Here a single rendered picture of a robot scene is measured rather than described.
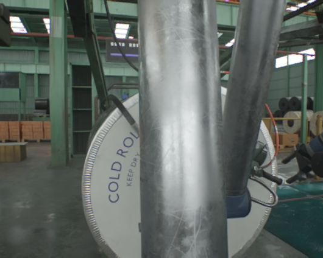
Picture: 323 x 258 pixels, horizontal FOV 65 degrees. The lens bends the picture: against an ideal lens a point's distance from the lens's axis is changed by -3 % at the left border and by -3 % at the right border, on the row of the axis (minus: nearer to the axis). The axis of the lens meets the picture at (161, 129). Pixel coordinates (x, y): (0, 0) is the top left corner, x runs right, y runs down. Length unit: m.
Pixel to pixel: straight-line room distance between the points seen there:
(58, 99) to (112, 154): 4.70
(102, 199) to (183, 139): 1.11
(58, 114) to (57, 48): 1.41
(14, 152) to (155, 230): 6.96
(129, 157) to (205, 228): 1.06
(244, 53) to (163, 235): 0.43
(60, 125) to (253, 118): 5.52
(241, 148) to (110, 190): 0.89
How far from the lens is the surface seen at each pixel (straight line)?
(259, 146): 1.50
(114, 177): 1.41
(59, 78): 6.05
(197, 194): 0.36
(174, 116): 0.36
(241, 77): 0.64
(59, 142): 6.04
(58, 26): 6.29
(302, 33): 2.13
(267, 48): 0.64
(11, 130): 12.28
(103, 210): 1.46
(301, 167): 1.44
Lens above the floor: 1.18
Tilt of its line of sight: 3 degrees down
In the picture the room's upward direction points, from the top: straight up
